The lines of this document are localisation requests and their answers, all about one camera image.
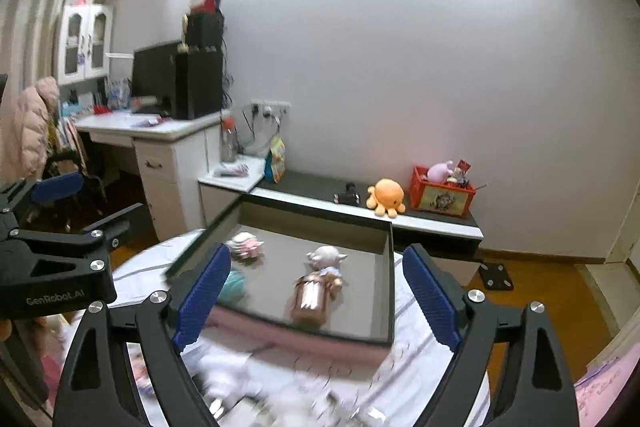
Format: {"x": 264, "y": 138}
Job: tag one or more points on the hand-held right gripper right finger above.
{"x": 430, "y": 302}

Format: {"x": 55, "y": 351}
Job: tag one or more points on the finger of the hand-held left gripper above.
{"x": 55, "y": 188}
{"x": 117, "y": 224}

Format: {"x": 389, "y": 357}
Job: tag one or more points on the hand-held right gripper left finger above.
{"x": 202, "y": 297}

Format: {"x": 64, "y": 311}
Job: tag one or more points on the grey storage box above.
{"x": 280, "y": 277}

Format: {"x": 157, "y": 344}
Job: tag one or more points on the black chair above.
{"x": 75, "y": 162}

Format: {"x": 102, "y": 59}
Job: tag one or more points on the teal round toy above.
{"x": 234, "y": 284}

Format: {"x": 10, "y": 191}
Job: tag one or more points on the small pink toy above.
{"x": 244, "y": 246}

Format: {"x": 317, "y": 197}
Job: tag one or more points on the pink puffer jacket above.
{"x": 30, "y": 127}

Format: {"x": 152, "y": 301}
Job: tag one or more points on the white desk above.
{"x": 165, "y": 177}

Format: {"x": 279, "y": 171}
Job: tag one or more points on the black floor scale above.
{"x": 496, "y": 277}

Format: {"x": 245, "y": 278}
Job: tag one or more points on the red printed crate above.
{"x": 442, "y": 199}

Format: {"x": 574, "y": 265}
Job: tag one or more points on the pig doll brown dress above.
{"x": 315, "y": 292}

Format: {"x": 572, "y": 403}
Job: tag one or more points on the orange octopus plush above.
{"x": 386, "y": 197}

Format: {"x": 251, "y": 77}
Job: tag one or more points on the white striped bed sheet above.
{"x": 300, "y": 372}

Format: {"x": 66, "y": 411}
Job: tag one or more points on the pink plush toy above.
{"x": 440, "y": 171}

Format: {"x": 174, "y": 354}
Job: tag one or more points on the small black device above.
{"x": 347, "y": 196}

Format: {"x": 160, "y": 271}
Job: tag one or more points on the red white packet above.
{"x": 462, "y": 171}

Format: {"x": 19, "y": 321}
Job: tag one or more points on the clear bottle red cap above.
{"x": 229, "y": 142}

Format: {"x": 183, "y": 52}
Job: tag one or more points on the white glass door cabinet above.
{"x": 85, "y": 42}

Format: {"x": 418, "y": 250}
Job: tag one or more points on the black computer monitor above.
{"x": 152, "y": 74}

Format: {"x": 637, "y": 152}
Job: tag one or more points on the low white cabinet dark top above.
{"x": 310, "y": 184}

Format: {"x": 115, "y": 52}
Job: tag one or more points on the yellow blue snack bag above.
{"x": 276, "y": 159}

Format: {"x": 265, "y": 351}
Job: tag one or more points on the beige curtain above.
{"x": 30, "y": 22}

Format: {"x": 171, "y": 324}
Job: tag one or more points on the pink printed pillow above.
{"x": 607, "y": 387}

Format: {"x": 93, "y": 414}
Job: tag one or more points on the beige desk ornament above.
{"x": 185, "y": 32}

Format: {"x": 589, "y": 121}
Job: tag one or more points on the black speaker box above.
{"x": 205, "y": 31}

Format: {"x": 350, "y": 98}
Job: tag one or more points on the white wall power strip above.
{"x": 270, "y": 107}

